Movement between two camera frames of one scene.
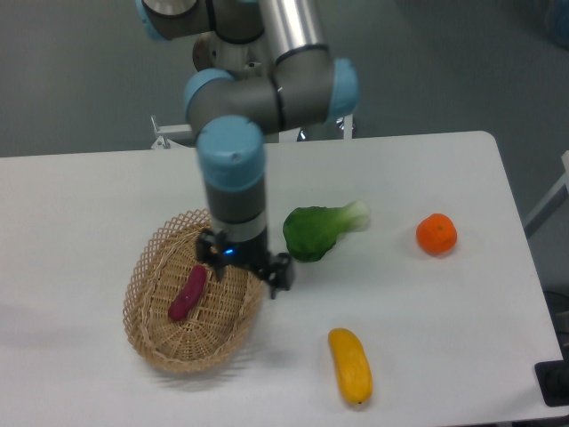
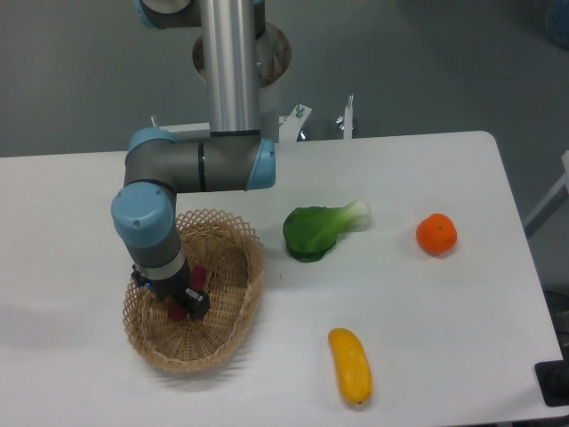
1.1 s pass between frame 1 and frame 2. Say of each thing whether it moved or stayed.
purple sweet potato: stayed
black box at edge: stayed
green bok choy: stayed
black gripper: moved
